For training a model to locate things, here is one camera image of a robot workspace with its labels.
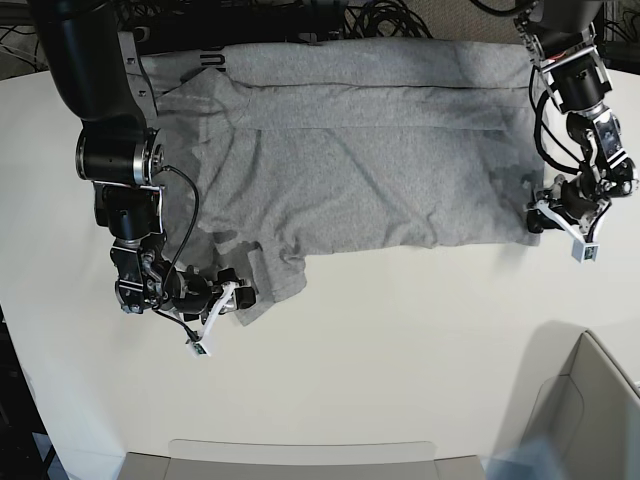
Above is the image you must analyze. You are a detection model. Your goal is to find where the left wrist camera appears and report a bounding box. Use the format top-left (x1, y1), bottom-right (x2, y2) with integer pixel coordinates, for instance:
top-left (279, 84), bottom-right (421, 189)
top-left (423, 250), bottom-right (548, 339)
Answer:
top-left (572, 240), bottom-right (599, 263)

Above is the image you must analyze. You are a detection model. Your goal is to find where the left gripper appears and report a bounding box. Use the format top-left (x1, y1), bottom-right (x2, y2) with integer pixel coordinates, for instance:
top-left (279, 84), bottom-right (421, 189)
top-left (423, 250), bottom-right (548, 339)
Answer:
top-left (526, 175), bottom-right (612, 235)

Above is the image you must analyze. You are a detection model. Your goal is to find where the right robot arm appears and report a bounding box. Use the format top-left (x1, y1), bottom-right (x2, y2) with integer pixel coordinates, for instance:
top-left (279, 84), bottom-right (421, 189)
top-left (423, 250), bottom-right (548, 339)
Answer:
top-left (28, 1), bottom-right (256, 321)

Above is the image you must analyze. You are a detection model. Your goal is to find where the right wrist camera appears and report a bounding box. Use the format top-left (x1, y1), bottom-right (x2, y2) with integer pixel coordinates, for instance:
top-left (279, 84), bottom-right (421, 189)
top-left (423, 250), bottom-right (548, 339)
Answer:
top-left (186, 339), bottom-right (211, 358)

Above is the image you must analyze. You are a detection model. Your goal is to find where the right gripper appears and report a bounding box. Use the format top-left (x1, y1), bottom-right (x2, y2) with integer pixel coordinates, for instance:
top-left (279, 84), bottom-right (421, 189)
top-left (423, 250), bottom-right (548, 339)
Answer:
top-left (160, 268), bottom-right (257, 323)

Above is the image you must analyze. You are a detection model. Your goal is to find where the grey T-shirt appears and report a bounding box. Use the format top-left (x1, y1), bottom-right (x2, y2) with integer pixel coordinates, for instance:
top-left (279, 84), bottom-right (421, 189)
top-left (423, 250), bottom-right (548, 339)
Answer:
top-left (142, 38), bottom-right (544, 325)

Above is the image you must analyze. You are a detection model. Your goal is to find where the black cable bundle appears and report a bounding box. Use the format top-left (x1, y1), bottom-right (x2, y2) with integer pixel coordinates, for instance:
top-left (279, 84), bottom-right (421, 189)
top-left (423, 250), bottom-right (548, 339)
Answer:
top-left (344, 0), bottom-right (436, 44)

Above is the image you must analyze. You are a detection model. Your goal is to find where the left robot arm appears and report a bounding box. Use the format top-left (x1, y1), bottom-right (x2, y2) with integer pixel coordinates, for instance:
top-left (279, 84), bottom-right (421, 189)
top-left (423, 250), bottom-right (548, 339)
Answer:
top-left (514, 1), bottom-right (639, 242)

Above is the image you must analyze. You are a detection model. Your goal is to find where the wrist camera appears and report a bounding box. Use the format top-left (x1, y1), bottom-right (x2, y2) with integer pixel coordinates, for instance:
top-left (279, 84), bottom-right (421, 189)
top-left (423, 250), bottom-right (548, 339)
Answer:
top-left (572, 240), bottom-right (599, 263)
top-left (186, 339), bottom-right (211, 358)

